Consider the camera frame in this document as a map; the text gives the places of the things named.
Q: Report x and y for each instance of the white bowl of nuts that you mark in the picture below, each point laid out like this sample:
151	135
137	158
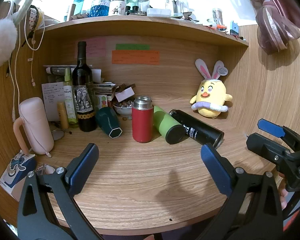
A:
124	109

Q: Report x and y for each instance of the pink water jug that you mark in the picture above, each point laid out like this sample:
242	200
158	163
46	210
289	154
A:
32	118

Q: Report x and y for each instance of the yellow tube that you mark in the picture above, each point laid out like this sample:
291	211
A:
62	115

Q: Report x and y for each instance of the green sticky note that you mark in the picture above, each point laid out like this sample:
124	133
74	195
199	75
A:
132	46

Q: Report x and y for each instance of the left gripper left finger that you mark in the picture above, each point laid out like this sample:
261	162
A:
47	209

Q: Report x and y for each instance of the pink sticky note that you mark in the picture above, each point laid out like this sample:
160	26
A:
96	47

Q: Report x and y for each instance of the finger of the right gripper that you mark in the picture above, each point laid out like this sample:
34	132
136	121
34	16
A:
291	138
269	150

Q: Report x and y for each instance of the black thermos bottle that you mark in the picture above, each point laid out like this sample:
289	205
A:
198	130

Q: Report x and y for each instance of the white plastic box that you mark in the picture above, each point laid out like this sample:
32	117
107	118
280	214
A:
163	13

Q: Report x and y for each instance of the pink tied curtain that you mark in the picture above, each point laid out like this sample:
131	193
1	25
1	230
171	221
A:
278	23

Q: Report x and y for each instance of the stack of books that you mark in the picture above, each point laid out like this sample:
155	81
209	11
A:
109	89

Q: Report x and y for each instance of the blue pencil sharpener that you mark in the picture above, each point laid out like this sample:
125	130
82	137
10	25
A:
234	29

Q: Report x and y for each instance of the dark wine bottle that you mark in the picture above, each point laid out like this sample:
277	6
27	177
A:
82	81

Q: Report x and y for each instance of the yellow chick plush toy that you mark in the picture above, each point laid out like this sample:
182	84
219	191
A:
211	94

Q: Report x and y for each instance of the green thermos cup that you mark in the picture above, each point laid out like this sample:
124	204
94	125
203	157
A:
167	126

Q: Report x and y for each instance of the green spray bottle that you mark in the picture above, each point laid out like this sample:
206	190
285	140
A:
69	98

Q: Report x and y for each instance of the orange sticky note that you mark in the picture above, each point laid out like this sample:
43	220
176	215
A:
135	57

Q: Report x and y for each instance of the wooden shelf board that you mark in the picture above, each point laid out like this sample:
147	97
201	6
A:
141	26

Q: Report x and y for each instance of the blue glass bottle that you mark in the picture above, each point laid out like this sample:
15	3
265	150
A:
99	8

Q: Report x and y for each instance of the small round mirror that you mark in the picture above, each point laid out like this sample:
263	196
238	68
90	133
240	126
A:
57	134

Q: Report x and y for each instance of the dark green hexagonal cup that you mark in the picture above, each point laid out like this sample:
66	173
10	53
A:
108	122

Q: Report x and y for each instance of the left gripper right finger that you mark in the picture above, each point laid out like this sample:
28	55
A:
252	209

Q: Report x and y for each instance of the person's right hand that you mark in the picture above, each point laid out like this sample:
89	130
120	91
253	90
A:
283	193

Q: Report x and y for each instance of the white paper note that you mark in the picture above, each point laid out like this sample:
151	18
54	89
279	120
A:
52	93

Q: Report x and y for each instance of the white fluffy earmuffs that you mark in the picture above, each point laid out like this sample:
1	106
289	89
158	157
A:
8	29

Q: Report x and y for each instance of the blue white cartoon box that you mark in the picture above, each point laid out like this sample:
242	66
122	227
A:
13	178

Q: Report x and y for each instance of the red thermos cup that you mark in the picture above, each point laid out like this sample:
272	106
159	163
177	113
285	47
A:
142	119

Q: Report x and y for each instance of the teal bottle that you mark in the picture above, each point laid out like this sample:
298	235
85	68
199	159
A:
78	7

